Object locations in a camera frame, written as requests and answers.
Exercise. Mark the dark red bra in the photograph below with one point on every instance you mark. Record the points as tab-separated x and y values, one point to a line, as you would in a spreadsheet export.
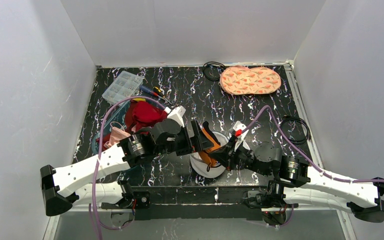
142	114

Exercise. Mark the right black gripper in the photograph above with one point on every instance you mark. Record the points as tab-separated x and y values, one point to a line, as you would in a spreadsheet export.
231	154

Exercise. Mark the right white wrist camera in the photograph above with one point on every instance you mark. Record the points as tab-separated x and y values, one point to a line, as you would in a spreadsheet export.
240	132

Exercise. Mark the teal plastic bin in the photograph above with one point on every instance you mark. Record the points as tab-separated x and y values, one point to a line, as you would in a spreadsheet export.
117	113

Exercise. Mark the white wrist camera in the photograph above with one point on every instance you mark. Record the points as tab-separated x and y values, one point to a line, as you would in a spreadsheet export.
240	132
177	114

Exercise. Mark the blue red handled screwdriver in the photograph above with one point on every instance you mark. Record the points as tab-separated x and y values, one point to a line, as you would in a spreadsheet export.
148	90

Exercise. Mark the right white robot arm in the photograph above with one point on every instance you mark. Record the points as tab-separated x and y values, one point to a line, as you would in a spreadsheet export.
295	182

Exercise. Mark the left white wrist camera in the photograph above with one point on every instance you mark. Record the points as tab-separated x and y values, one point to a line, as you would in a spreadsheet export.
177	114

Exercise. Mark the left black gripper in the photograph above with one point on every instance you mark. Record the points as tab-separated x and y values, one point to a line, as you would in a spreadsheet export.
195	134

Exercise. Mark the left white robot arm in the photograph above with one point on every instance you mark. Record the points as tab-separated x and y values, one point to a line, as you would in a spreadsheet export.
65	187

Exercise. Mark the pink clothes in bin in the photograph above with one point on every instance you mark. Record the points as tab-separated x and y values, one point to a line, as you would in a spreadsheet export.
116	134

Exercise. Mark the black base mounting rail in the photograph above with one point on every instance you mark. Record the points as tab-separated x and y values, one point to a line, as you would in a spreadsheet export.
205	202

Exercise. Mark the aluminium frame rail right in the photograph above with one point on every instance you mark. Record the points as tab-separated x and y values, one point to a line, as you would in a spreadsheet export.
293	83

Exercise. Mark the clear plastic screw organizer box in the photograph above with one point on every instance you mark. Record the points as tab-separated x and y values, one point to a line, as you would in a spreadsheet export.
125	85

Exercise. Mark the yellow handled screwdriver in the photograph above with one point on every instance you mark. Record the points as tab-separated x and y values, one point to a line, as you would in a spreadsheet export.
161	96

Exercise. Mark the strawberry print mesh laundry bag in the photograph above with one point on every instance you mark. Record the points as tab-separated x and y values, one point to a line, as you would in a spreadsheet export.
241	80

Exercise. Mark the white mesh laundry basket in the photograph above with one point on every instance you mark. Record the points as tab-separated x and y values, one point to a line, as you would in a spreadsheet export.
203	164

